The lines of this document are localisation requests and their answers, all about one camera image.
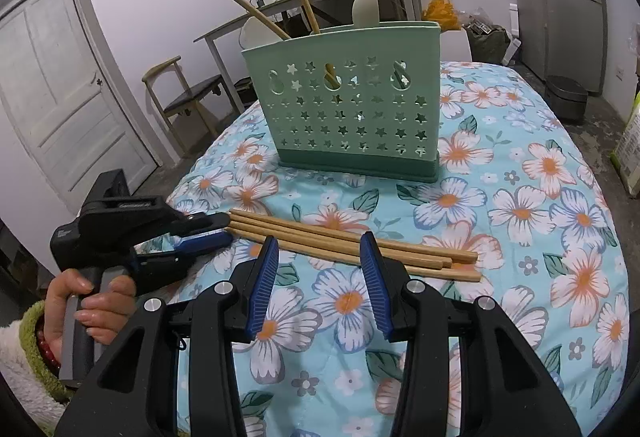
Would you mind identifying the green plastic utensil holder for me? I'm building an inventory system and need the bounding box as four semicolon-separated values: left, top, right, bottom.
240;21;442;182

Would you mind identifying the blue floral blanket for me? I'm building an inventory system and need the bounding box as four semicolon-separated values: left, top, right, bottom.
165;61;630;437

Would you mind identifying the black rice cooker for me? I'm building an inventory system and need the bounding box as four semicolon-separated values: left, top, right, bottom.
545;76;588;125

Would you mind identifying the wooden chair with black seat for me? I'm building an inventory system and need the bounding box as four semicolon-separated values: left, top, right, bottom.
142;56;226;152

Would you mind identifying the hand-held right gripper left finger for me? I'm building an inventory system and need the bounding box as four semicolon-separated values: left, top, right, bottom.
54;236;280;437

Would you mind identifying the white low cabinet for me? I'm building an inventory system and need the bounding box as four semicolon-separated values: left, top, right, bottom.
440;28;473;62

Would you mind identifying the wooden chopstick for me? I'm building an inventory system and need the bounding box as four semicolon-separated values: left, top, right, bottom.
225;227;482;282
227;216;453;267
290;0;322;36
226;222;446;272
211;0;292;41

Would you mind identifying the cream plastic spoon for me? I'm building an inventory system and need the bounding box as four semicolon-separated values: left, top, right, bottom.
351;0;379;28

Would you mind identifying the person's left hand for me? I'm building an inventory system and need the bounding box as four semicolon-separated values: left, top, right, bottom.
44;268;137;347

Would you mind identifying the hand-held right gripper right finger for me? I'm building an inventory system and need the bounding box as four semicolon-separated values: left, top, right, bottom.
360;232;583;437

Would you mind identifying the yellow plastic bag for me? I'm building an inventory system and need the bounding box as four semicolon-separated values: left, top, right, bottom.
422;0;458;34

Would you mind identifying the person's left forearm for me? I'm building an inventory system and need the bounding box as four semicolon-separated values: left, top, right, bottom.
0;299;76;418

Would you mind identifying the green and white rice bag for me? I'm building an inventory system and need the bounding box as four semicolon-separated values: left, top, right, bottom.
611;92;640;198

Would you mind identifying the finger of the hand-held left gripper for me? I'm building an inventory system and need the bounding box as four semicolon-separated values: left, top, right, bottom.
162;211;232;238
129;231;234;295

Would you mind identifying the white plastic spoon left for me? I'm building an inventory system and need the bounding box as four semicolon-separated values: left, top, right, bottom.
240;17;282;52

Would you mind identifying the red bead bracelet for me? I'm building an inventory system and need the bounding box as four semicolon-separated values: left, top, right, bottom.
34;317;63;363

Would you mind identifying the white leaning appliance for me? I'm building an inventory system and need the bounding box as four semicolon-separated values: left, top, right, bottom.
502;2;523;65

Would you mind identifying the olive green sack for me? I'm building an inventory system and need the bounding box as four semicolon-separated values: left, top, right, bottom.
462;14;512;65

